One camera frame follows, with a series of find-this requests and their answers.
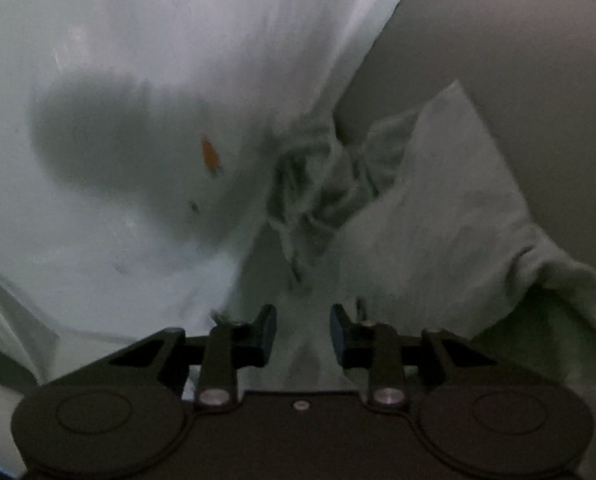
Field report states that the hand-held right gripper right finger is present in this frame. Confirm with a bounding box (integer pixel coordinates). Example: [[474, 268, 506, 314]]
[[329, 304, 554, 408]]

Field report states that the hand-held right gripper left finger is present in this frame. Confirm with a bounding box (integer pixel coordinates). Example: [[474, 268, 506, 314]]
[[53, 304, 278, 408]]

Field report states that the pale green garment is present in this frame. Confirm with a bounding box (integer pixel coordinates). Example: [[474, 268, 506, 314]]
[[238, 79, 596, 401]]

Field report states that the carrot printed backdrop sheet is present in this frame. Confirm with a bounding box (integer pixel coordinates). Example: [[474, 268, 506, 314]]
[[0, 0, 429, 386]]

